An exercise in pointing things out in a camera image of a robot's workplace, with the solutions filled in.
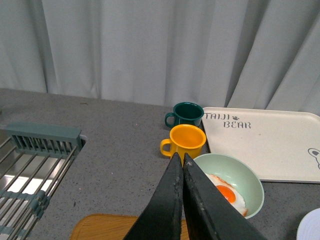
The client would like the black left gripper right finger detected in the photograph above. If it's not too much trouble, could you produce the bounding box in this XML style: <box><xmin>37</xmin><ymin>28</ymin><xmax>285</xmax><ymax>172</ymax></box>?
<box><xmin>183</xmin><ymin>153</ymin><xmax>266</xmax><ymax>240</ymax></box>

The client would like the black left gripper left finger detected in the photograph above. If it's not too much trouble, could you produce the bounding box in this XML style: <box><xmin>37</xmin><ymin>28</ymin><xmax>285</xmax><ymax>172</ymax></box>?
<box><xmin>124</xmin><ymin>153</ymin><xmax>184</xmax><ymax>240</ymax></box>

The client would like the white ribbed plate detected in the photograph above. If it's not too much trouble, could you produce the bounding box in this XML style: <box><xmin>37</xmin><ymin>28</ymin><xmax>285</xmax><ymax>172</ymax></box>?
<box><xmin>296</xmin><ymin>208</ymin><xmax>320</xmax><ymax>240</ymax></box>

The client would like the fried egg toy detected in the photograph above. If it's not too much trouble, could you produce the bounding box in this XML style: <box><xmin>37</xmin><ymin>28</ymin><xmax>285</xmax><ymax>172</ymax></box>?
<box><xmin>205</xmin><ymin>173</ymin><xmax>248</xmax><ymax>217</ymax></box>

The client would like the light green bowl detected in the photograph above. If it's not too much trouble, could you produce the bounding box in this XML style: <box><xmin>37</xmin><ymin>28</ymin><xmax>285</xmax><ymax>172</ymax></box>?
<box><xmin>194</xmin><ymin>153</ymin><xmax>265</xmax><ymax>219</ymax></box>

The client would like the wooden cutting board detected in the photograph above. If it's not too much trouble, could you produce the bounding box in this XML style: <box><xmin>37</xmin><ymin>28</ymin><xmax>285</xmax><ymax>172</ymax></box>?
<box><xmin>70</xmin><ymin>209</ymin><xmax>189</xmax><ymax>240</ymax></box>

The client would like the yellow enamel mug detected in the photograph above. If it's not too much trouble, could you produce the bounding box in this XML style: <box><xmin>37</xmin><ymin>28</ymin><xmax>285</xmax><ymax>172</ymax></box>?
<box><xmin>160</xmin><ymin>124</ymin><xmax>207</xmax><ymax>160</ymax></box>

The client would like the cream bear serving tray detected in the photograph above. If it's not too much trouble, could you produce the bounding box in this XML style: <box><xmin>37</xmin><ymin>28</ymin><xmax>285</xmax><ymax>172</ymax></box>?
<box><xmin>202</xmin><ymin>107</ymin><xmax>320</xmax><ymax>183</ymax></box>

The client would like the dark green enamel mug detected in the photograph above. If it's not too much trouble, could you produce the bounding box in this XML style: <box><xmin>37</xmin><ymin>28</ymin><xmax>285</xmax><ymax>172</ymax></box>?
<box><xmin>164</xmin><ymin>102</ymin><xmax>204</xmax><ymax>128</ymax></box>

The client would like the teal sink drying rack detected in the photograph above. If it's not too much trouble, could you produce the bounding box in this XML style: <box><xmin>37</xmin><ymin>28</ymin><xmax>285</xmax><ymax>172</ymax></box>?
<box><xmin>0</xmin><ymin>121</ymin><xmax>87</xmax><ymax>240</ymax></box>

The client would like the grey curtain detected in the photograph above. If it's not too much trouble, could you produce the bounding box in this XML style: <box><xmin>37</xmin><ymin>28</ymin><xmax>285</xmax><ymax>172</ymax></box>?
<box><xmin>0</xmin><ymin>0</ymin><xmax>320</xmax><ymax>115</ymax></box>

